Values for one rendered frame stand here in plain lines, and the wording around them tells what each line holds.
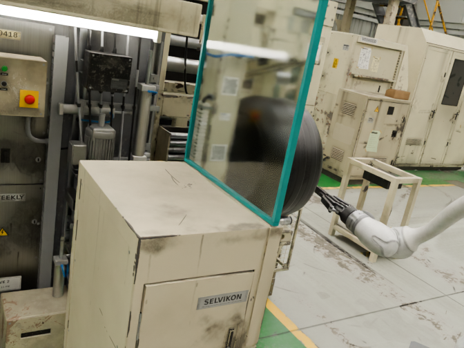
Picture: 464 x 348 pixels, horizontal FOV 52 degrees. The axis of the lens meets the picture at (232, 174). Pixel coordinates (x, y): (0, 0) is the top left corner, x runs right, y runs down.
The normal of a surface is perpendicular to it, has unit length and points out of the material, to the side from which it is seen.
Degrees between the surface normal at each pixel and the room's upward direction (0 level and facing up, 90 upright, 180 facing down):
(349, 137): 90
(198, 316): 90
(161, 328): 90
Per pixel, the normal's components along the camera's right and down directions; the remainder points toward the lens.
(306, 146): 0.52, -0.15
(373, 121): 0.50, 0.33
